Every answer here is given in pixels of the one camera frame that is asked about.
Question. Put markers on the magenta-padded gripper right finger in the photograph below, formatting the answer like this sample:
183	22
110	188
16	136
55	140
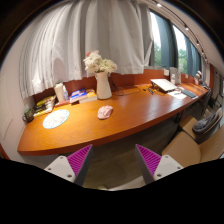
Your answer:
166	165

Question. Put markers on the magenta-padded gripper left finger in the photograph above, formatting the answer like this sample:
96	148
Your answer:
59	166

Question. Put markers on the pink computer mouse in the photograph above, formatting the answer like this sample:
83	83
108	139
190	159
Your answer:
105	112

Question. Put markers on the round printed mouse pad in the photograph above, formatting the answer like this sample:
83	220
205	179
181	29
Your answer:
55	119

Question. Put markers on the tan chair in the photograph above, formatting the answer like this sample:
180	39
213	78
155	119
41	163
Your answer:
190	148
188	124

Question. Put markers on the dark grey cushion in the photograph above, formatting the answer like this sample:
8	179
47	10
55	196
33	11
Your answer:
206	125

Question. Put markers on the dark mug with green inside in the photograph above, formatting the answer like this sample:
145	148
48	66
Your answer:
28	115

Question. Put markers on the reddish brown book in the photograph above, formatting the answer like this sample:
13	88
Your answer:
61	103

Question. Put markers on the white paper sheet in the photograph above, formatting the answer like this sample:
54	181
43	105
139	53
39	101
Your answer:
176	95

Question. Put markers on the clear spray bottle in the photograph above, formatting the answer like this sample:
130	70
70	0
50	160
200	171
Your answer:
66	94

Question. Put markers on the cream lidded tumbler cup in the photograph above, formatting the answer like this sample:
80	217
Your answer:
59	92

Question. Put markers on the black keyboard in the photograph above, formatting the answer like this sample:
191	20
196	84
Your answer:
189	93

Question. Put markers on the black pen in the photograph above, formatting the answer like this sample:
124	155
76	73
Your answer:
150	90

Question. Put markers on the white ceramic jug vase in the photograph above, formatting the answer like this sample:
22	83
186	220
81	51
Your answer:
103	87

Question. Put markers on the white flower bouquet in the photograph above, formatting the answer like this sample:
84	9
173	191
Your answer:
98	63

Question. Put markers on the dark grey curtain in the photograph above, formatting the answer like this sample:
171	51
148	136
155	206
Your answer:
194	58
167	41

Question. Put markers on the white curtain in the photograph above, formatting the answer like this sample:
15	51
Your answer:
83	36

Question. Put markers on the ceiling spot lights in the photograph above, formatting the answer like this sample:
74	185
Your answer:
186	28

